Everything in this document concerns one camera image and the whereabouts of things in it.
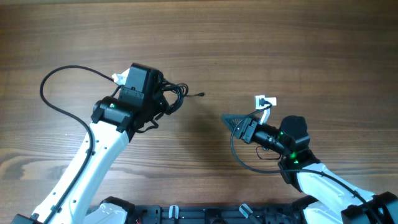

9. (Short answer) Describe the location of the black cable bundle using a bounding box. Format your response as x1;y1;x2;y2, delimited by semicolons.
155;79;205;116

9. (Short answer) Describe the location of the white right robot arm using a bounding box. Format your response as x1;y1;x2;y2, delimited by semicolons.
221;114;397;223

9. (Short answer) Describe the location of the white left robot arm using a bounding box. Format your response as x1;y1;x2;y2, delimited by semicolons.
12;63;169;223

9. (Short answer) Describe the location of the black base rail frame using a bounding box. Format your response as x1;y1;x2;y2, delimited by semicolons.
124;204;306;224

